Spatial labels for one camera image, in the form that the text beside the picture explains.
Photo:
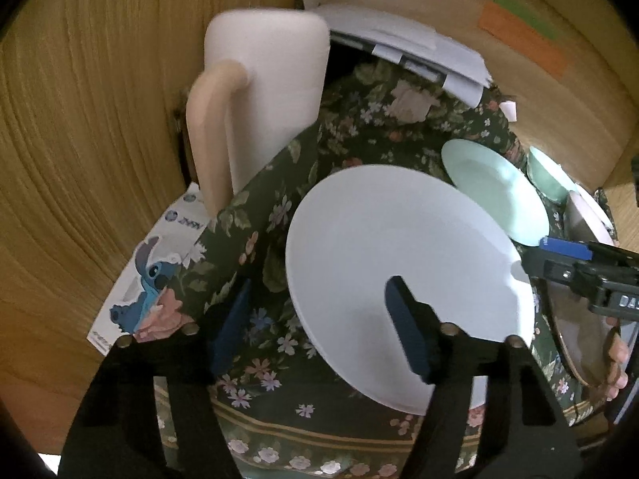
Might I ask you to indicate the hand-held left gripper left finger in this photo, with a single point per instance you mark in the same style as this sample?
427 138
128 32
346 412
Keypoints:
229 332

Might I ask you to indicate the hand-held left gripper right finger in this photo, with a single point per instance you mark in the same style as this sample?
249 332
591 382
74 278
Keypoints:
407 332

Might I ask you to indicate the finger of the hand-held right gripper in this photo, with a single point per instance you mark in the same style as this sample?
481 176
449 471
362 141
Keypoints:
549 268
561 246

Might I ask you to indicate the pale green bowl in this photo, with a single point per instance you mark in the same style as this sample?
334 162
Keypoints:
546 172

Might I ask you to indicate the person's right hand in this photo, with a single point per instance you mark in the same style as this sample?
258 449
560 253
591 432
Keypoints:
618 357

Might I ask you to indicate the pink bowl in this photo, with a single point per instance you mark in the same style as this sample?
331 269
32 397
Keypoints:
591 217

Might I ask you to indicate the pale green plate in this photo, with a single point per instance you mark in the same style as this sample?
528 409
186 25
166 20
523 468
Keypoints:
491 189

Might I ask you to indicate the blue cartoon sticker sheet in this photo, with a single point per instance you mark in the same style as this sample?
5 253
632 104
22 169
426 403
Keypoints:
142 284

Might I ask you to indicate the orange paper note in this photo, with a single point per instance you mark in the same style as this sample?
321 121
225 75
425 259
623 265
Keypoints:
524 40

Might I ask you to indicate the dark floral tablecloth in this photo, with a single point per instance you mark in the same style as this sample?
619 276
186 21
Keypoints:
359 124

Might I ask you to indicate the green paper note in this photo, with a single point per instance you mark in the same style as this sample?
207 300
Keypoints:
529 15

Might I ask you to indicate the stack of white papers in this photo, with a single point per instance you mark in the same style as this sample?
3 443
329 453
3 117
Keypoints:
414 42

